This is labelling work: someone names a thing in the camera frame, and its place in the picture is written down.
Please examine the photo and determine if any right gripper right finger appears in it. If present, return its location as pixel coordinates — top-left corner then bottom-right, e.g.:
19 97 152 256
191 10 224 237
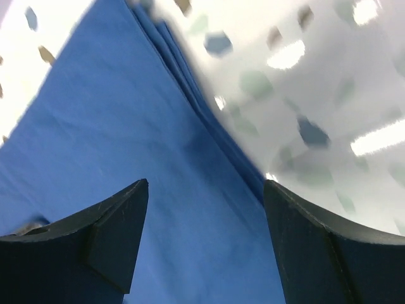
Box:
263 180 404 304

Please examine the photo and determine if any blue surgical cloth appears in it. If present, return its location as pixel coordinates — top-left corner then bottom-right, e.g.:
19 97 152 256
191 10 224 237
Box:
1 1 284 303

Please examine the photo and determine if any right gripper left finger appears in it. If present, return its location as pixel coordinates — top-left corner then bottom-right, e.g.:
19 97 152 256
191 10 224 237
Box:
1 179 149 303

